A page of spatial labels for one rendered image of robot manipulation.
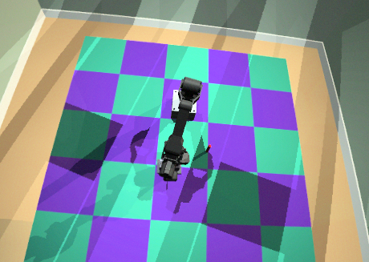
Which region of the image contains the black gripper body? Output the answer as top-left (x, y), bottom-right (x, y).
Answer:
top-left (163, 171), bottom-right (177, 182)

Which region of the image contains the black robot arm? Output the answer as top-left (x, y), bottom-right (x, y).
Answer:
top-left (159, 76), bottom-right (203, 179)

